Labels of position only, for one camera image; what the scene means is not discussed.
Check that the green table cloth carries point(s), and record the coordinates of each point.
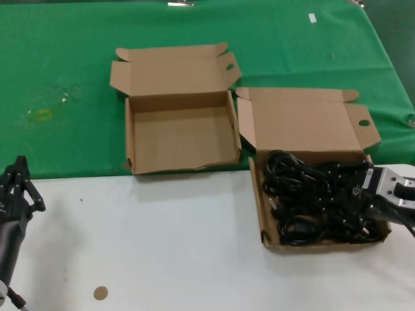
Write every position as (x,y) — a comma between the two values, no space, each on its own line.
(65,48)

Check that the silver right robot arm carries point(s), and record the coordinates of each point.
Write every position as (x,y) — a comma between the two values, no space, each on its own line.
(386,181)

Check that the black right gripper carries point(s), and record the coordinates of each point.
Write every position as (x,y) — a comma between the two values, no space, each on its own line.
(358,191)

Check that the yellow tape mark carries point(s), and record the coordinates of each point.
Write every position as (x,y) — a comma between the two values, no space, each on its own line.
(37,115)

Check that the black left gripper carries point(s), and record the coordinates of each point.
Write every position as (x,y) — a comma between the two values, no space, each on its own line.
(13,233)

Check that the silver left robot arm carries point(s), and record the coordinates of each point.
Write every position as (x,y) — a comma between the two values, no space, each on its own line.
(2,290)

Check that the cardboard box with oval slot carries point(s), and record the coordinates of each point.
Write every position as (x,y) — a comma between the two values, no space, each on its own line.
(181,136)

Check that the cardboard box with round hole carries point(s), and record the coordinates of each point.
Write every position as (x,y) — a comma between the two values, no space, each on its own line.
(298,116)

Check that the round brown sticker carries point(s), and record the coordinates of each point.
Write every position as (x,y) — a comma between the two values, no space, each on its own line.
(100,293)

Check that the white tape strip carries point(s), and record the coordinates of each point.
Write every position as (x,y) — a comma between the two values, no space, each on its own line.
(312,18)

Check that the metal cloth clamp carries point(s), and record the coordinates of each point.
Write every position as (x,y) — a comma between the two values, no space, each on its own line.
(358,2)
(184,4)

